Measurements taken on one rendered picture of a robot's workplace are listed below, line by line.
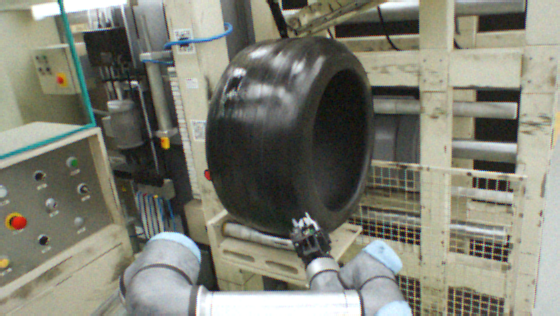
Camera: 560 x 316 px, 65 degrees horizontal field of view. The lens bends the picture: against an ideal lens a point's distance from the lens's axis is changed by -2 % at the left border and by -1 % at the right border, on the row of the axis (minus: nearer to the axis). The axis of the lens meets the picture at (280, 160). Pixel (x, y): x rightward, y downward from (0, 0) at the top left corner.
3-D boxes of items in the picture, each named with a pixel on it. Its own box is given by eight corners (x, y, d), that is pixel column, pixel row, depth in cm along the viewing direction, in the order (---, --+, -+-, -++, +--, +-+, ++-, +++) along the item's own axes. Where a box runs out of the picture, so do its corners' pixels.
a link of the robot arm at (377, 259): (416, 285, 81) (371, 322, 83) (398, 252, 91) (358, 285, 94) (388, 260, 79) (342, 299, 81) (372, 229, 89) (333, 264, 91)
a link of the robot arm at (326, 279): (371, 316, 86) (339, 342, 88) (353, 277, 95) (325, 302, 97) (345, 298, 82) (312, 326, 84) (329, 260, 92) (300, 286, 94)
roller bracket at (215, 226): (211, 248, 148) (206, 222, 145) (275, 197, 179) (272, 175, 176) (219, 250, 147) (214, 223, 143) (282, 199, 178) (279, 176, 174)
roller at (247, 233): (230, 232, 152) (221, 236, 149) (229, 220, 152) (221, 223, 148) (321, 253, 134) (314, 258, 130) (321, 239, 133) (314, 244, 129)
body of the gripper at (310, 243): (315, 214, 106) (328, 246, 96) (328, 239, 111) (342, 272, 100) (286, 228, 107) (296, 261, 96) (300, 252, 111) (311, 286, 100)
